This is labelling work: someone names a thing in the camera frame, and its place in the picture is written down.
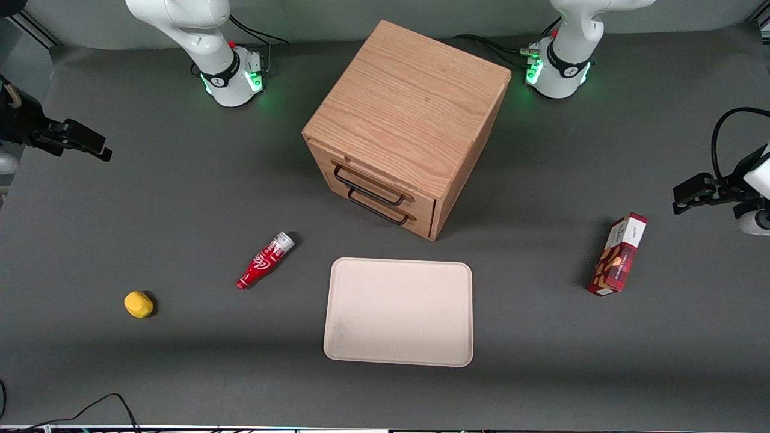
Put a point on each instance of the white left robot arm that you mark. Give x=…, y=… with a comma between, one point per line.
x=568, y=60

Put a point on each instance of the yellow lemon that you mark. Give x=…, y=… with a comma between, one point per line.
x=138, y=304

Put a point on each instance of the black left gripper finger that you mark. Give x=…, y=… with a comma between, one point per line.
x=725, y=195
x=692, y=185

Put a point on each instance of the beige rectangular tray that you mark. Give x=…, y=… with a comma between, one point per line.
x=398, y=313

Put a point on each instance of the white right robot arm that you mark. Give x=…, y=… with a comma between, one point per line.
x=204, y=36

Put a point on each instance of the oak wooden drawer cabinet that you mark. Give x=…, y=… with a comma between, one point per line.
x=415, y=102

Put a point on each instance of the red plaid cookie box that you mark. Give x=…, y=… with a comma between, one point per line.
x=619, y=255

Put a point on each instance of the aluminium frame rail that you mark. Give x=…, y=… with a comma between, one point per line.
x=33, y=29

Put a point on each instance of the red cola bottle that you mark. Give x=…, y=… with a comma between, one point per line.
x=263, y=263

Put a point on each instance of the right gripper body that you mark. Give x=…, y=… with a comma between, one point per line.
x=23, y=124

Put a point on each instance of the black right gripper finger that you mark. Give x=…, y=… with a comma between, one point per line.
x=81, y=133
x=99, y=153

